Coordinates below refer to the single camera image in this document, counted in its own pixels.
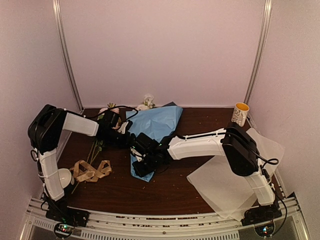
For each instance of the aluminium front rail frame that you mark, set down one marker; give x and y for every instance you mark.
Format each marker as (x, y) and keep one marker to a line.
(206, 226)

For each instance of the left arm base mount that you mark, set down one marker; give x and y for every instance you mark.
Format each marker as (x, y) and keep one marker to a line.
(66, 218)

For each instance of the pink rose bunch with leaves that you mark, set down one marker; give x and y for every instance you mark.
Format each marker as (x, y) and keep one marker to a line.
(97, 144)

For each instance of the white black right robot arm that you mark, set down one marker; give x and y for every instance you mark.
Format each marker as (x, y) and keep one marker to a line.
(232, 142)

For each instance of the beige ribbon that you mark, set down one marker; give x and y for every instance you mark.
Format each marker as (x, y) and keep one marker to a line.
(84, 172)

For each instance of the aluminium corner post right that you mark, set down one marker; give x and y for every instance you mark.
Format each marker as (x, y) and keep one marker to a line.
(264, 30)

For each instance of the white floral mug yellow inside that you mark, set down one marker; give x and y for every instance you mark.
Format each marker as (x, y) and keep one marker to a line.
(240, 113)

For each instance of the aluminium corner post left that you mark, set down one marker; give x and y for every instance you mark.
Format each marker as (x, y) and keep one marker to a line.
(65, 53)

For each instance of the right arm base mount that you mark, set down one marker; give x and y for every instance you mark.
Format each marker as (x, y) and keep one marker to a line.
(263, 219)

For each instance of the white translucent paper sheet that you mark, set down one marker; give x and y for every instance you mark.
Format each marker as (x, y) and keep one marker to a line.
(228, 194)

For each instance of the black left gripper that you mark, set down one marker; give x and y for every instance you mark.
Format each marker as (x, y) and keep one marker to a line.
(126, 142)

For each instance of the blue wrapping paper sheet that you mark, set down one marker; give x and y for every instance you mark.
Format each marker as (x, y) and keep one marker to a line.
(156, 123)

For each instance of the white fake flower long stem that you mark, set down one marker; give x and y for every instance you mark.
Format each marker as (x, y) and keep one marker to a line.
(147, 103)

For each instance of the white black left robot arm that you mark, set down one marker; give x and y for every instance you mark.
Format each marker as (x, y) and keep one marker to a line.
(46, 129)

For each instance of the aluminium corner post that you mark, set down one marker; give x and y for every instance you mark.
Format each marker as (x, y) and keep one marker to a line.
(264, 30)
(65, 53)

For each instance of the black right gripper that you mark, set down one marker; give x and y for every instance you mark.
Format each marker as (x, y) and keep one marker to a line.
(139, 172)

